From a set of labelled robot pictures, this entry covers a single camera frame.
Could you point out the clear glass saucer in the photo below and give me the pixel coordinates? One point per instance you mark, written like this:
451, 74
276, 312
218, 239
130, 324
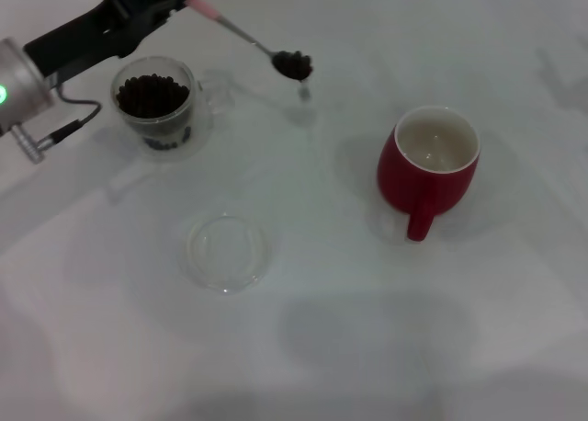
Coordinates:
229, 255

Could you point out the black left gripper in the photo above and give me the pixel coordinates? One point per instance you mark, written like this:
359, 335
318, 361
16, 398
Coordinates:
101, 30

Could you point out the clear double-wall glass cup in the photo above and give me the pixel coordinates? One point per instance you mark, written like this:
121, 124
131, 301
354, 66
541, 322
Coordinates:
124, 127

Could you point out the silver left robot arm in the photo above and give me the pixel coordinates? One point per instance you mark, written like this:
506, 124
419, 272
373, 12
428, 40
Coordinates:
23, 85

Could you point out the small scooped coffee bean heap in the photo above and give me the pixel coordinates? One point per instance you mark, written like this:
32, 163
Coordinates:
295, 64

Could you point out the red ceramic mug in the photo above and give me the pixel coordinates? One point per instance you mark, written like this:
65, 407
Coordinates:
427, 189

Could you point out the coffee beans pile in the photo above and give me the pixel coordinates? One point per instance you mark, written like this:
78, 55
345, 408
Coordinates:
151, 94

